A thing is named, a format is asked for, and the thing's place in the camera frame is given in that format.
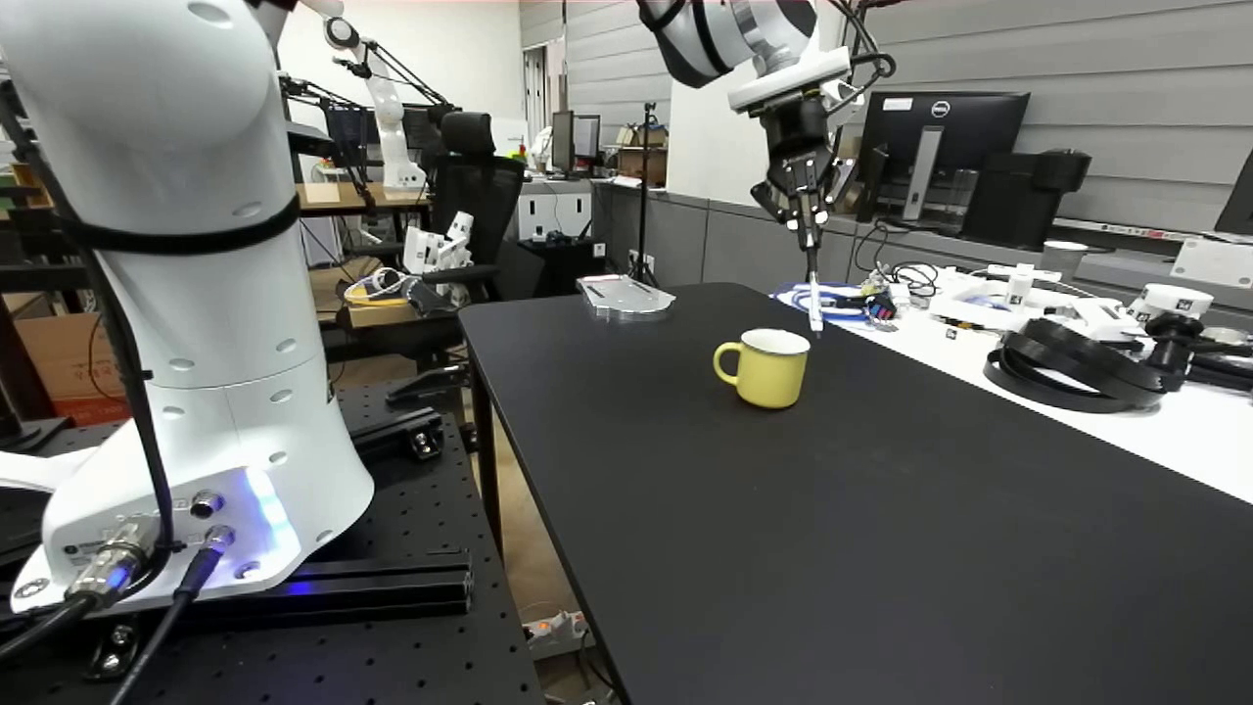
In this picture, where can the black aluminium rail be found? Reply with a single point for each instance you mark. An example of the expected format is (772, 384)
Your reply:
(377, 589)

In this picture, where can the black office chair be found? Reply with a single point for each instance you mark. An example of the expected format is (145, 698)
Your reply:
(477, 208)

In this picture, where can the thin black stand pole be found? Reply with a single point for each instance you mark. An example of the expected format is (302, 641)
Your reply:
(642, 196)

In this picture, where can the black Dell monitor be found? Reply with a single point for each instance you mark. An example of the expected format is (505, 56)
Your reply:
(932, 150)

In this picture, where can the white flat box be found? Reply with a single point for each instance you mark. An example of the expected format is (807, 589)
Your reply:
(1214, 261)

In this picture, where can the white papers pile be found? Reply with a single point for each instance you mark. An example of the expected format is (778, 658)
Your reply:
(1018, 295)

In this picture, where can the wooden desk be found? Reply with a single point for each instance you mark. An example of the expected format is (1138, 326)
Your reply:
(353, 196)

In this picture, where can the white machine part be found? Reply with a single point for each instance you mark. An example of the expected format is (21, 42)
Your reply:
(436, 244)

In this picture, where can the white pen with dark cap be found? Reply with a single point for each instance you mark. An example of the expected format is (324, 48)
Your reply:
(811, 295)

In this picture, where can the black tripod pole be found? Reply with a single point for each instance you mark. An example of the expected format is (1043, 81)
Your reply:
(860, 23)

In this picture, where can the black box-shaped computer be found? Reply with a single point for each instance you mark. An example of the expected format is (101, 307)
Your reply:
(1024, 196)

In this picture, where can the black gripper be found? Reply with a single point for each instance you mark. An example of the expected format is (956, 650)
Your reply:
(796, 150)

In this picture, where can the brown cardboard carton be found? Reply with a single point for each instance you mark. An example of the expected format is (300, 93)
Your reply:
(63, 358)

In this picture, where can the black perforated breadboard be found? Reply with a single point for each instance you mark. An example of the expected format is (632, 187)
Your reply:
(393, 650)

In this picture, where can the black power adapter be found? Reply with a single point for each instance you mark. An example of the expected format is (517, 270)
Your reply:
(1209, 355)

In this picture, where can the yellow ceramic mug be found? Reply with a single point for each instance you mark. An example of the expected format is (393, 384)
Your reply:
(766, 375)

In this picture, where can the blue and white clutter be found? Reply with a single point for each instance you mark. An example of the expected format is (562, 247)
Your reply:
(847, 303)

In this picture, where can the small white device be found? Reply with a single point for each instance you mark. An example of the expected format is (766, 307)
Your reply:
(1172, 303)

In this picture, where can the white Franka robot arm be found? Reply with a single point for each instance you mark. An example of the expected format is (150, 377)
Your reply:
(197, 326)

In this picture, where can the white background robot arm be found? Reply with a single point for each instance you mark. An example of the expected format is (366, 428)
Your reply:
(388, 123)

